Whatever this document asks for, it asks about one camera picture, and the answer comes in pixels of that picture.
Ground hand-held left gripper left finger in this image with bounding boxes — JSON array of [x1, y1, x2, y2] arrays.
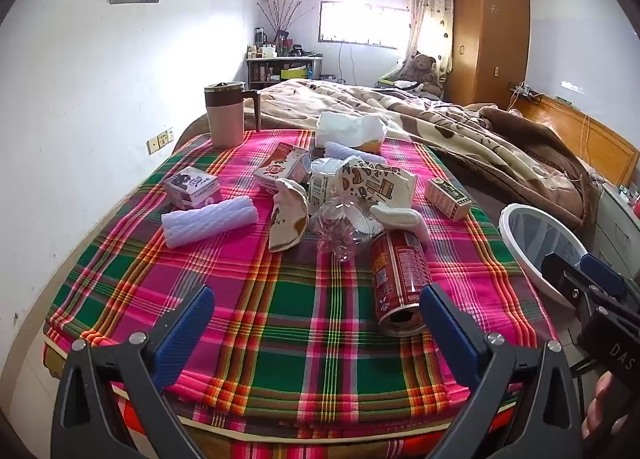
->
[[50, 283, 216, 459]]

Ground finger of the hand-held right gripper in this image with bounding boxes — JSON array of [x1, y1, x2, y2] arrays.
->
[[541, 253, 596, 312], [580, 254, 629, 299]]

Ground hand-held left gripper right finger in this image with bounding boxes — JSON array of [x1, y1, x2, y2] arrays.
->
[[419, 283, 583, 459]]

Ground white plastic trash bin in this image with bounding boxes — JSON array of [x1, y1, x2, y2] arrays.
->
[[498, 203, 591, 310]]

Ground red drink can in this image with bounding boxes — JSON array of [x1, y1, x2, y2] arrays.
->
[[369, 229, 433, 338]]

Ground lavender textured roll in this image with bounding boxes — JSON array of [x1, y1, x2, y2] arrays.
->
[[161, 195, 259, 250], [322, 140, 388, 166]]

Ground green white small box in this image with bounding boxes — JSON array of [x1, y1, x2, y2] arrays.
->
[[424, 178, 472, 222]]

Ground purple white cardboard box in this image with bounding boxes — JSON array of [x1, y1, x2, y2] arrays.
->
[[164, 166, 222, 210]]

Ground cream brown wrapper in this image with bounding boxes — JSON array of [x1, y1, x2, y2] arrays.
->
[[269, 178, 311, 254]]

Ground clear plastic bottle red cap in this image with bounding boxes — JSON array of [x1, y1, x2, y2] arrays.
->
[[306, 194, 396, 265]]

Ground patterned paper bag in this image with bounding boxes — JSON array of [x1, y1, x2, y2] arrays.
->
[[332, 161, 418, 210]]

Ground red white drink carton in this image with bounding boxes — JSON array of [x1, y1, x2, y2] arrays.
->
[[252, 143, 312, 194]]

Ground white labelled plastic cup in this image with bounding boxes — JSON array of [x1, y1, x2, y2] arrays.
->
[[306, 158, 351, 212]]

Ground person's right hand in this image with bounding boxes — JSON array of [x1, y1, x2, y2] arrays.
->
[[582, 371, 618, 455]]

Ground translucent bin liner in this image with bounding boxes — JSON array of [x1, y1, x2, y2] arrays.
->
[[507, 209, 586, 280]]

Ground grey drawer nightstand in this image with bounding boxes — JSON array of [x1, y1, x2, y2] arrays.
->
[[592, 179, 640, 280]]

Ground pink green plaid blanket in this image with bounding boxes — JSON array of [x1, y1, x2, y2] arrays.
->
[[42, 128, 561, 459]]

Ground wooden headboard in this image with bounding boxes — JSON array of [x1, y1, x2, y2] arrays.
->
[[510, 94, 640, 187]]

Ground brown patterned fleece blanket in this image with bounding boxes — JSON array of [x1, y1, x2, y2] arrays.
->
[[172, 78, 601, 235]]

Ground power strip with chargers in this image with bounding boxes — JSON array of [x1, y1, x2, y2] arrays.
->
[[507, 81, 543, 102]]

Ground white tissue pack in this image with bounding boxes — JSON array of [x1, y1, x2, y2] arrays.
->
[[314, 111, 388, 150]]

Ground wooden wardrobe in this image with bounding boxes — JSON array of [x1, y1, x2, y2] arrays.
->
[[444, 0, 531, 107]]

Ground brown teddy bear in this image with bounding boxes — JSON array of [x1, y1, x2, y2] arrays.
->
[[397, 53, 443, 97]]

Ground cluttered shelf unit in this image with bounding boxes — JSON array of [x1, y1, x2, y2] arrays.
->
[[246, 55, 323, 90]]

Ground patterned curtain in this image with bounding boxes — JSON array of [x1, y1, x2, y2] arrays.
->
[[405, 0, 456, 74]]

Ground window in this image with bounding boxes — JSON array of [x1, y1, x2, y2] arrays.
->
[[318, 0, 412, 50]]

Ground dried branches in vase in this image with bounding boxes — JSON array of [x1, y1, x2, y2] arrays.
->
[[257, 0, 316, 44]]

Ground white charging cable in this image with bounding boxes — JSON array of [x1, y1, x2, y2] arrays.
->
[[580, 111, 593, 160]]

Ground wall socket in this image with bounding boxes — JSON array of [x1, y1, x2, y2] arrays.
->
[[146, 127, 175, 154]]

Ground pink mug with black handle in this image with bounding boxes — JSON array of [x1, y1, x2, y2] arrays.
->
[[203, 81, 263, 148]]

